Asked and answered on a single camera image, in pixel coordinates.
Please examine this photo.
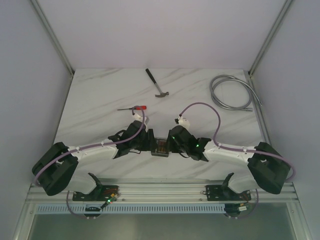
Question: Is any clear plastic fuse box lid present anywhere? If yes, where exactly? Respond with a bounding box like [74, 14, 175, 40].
[154, 138, 168, 155]

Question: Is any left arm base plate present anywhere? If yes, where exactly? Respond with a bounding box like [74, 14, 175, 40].
[72, 185, 119, 202]

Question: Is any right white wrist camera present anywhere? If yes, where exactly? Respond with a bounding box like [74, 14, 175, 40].
[174, 114, 190, 130]

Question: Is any slotted grey cable duct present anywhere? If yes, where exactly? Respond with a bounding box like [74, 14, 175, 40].
[35, 203, 231, 215]

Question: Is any red handled screwdriver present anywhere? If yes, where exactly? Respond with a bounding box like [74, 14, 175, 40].
[118, 105, 147, 111]

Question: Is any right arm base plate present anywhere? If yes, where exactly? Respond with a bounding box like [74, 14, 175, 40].
[202, 184, 252, 202]

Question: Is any aluminium front rail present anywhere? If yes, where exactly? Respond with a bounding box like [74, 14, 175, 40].
[25, 178, 299, 204]

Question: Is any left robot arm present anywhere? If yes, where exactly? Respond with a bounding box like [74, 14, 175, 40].
[31, 120, 156, 201]

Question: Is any black fuse box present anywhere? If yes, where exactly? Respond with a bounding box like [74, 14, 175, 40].
[151, 138, 169, 158]

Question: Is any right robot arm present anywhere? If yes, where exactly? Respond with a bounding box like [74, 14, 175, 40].
[168, 125, 291, 200]

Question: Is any claw hammer black handle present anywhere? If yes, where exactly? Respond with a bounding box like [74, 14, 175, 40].
[145, 68, 169, 98]

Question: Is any coiled grey metal hose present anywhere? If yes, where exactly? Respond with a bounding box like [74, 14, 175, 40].
[209, 74, 263, 112]

